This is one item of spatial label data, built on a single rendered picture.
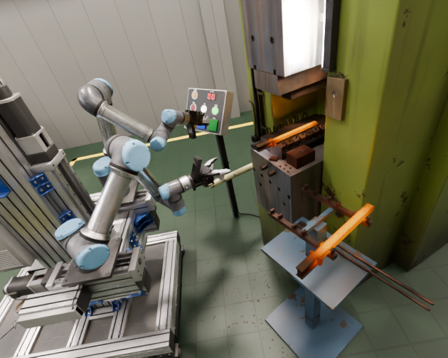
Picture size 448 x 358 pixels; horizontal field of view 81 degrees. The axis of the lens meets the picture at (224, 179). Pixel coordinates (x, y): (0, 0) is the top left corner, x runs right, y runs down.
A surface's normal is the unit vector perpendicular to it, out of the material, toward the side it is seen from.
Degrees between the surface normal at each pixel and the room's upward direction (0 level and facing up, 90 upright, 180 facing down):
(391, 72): 90
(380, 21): 90
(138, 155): 85
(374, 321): 0
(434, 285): 0
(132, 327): 0
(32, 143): 90
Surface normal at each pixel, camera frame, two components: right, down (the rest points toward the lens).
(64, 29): 0.09, 0.58
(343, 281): -0.18, -0.79
